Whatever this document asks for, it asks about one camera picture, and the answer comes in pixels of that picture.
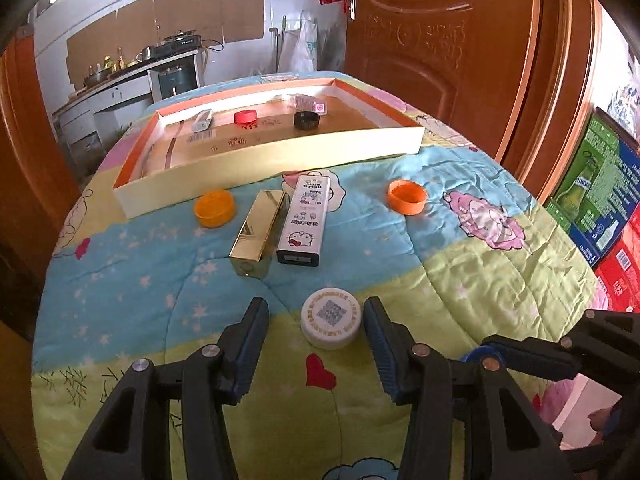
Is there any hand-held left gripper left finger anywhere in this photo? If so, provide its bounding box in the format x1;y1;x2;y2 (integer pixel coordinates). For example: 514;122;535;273
62;298;271;480

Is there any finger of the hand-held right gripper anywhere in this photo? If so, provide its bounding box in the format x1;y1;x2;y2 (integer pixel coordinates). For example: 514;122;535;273
481;310;640;397

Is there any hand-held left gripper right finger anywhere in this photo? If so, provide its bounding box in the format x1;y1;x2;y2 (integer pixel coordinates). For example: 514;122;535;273
363;297;561;480

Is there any blue bottle cap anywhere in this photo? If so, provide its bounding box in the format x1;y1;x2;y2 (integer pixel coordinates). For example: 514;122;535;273
460;345;506;364

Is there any white bottle cap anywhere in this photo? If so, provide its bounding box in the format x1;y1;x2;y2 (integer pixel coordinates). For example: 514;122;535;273
300;287;362;351

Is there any gold rectangular box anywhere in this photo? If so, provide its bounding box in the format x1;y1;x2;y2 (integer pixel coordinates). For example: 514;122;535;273
229;190;291;278

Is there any white cartoon print box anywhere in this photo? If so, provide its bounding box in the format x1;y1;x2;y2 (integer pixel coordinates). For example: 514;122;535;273
276;174;335;267

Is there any orange bottle cap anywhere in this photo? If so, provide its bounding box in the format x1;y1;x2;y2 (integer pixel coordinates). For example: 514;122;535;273
194;189;237;228
387;179;428;216

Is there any shallow white orange-rimmed box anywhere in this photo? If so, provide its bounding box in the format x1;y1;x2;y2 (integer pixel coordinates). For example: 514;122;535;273
112;78;426;219

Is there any red printed carton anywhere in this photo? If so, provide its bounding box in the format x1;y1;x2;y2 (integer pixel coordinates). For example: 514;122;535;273
595;225;640;313

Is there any green printed carton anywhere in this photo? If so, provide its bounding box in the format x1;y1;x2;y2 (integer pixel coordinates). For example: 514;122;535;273
552;107;640;256
544;199;601;268

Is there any green kitchen appliance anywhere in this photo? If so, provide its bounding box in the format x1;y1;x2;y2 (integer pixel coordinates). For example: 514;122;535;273
159;67;197;96

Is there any white kitchen counter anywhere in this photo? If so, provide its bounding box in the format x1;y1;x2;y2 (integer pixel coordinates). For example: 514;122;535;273
52;47;203;161

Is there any white woven sack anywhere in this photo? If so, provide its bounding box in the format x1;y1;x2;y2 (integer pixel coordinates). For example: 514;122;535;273
290;10;318;73

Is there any black gas stove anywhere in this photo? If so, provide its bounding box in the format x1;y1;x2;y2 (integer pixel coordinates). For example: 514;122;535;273
152;34;203;58

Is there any carved wooden door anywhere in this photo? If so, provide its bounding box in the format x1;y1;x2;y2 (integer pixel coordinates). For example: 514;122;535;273
345;0;543;176

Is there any cardboard wall covering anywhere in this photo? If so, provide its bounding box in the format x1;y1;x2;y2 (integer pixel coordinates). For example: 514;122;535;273
65;0;266;86

